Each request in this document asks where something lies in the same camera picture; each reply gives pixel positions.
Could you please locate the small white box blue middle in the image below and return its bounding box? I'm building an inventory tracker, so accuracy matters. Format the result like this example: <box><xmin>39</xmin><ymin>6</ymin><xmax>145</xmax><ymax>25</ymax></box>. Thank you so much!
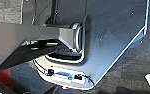
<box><xmin>54</xmin><ymin>70</ymin><xmax>74</xmax><ymax>82</ymax></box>

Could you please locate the thick grey torso limb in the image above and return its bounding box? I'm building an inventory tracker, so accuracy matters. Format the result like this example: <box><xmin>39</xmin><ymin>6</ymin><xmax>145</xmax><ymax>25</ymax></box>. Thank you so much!
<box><xmin>0</xmin><ymin>20</ymin><xmax>85</xmax><ymax>76</ymax></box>

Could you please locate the thin black cable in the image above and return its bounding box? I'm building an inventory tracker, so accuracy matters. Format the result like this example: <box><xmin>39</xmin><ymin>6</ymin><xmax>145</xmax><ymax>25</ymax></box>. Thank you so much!
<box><xmin>82</xmin><ymin>75</ymin><xmax>96</xmax><ymax>87</ymax></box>
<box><xmin>33</xmin><ymin>60</ymin><xmax>55</xmax><ymax>76</ymax></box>

